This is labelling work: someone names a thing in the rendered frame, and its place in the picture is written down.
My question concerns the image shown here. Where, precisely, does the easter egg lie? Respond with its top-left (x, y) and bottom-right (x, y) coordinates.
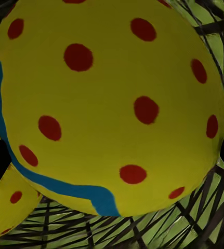
top-left (0, 0), bottom-right (224, 217)
top-left (0, 164), bottom-right (44, 237)

